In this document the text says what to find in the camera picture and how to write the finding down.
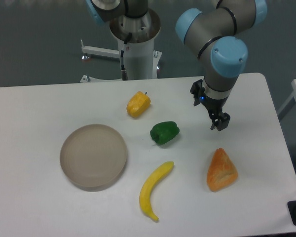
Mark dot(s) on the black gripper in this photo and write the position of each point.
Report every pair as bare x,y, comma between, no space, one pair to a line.
220,120

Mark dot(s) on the green bell pepper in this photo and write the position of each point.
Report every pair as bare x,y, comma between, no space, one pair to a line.
164,132

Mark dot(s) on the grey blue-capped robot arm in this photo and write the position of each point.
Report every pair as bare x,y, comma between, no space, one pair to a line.
211,38

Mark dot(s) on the yellow bell pepper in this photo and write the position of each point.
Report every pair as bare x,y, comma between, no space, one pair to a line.
138,104

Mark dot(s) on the orange triangular bread pastry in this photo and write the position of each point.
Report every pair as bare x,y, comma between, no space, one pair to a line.
221,172

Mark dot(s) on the yellow banana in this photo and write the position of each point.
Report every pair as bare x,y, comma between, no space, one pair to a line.
148,187

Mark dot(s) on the beige round plate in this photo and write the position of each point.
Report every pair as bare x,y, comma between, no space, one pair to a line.
93,157

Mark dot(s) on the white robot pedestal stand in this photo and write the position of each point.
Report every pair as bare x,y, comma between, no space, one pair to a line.
135,39

